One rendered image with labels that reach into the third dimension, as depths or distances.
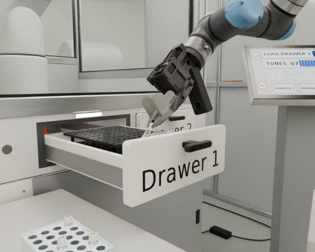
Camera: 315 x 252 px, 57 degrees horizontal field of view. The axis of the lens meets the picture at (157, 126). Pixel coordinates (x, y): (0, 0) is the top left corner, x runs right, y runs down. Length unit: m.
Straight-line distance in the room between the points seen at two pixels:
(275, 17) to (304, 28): 1.46
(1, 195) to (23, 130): 0.15
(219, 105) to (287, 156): 1.24
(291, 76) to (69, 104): 0.95
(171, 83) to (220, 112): 1.94
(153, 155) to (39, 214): 0.28
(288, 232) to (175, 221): 0.62
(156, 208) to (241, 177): 1.56
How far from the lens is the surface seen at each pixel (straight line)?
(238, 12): 0.70
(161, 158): 0.52
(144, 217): 1.04
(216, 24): 0.74
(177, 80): 0.67
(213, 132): 0.64
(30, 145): 0.75
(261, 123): 2.37
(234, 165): 2.56
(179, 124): 1.05
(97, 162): 0.57
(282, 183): 1.49
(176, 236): 1.21
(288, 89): 1.33
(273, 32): 0.80
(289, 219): 1.56
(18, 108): 0.74
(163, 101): 0.64
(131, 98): 0.90
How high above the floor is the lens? 1.02
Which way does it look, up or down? 8 degrees down
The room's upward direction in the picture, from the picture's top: straight up
